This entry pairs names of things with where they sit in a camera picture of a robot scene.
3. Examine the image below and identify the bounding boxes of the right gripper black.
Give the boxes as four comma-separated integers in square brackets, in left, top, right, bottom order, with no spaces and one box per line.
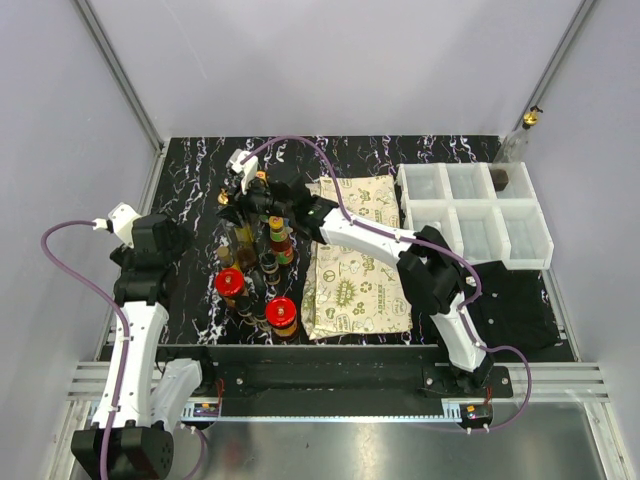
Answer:
[217,173,293,230]

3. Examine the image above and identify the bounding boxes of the yellow-cap sauce bottle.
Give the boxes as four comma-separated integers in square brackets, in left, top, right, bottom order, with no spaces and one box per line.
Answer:
[252,170,269,189]
[268,216,294,266]

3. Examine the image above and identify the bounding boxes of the red-lid chili jar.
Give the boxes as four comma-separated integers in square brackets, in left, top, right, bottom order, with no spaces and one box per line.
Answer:
[265,297,299,341]
[214,267,247,308]

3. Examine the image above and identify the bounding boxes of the gold-top glass oil bottle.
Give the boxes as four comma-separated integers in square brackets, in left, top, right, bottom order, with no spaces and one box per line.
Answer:
[489,105,543,192]

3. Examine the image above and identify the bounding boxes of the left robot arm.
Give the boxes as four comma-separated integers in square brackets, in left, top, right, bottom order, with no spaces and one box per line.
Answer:
[71,203,216,479]

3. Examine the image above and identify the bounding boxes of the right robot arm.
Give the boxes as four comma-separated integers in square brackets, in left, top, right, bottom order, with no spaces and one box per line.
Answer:
[230,174,494,397]

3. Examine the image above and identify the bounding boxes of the small brown-cap bottle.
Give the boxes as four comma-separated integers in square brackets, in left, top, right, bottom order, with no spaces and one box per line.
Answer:
[216,245,242,271]

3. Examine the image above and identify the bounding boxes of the white compartment organizer bin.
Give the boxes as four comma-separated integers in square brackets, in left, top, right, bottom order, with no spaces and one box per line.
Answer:
[396,162,554,271]

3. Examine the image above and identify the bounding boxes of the black folded shirt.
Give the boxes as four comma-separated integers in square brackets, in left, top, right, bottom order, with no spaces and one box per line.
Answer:
[468,261,574,363]

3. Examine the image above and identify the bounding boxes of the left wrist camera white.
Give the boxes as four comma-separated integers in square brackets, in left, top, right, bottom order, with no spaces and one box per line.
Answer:
[93,202,141,248]

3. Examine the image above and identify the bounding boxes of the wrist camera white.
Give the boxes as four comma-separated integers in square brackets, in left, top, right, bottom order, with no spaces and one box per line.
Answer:
[93,202,141,248]
[226,149,258,194]

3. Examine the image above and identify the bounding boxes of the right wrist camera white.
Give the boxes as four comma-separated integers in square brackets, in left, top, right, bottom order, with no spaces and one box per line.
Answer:
[226,149,258,194]

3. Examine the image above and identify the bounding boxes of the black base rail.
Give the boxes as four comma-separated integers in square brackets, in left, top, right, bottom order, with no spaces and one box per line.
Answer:
[156,345,514,421]

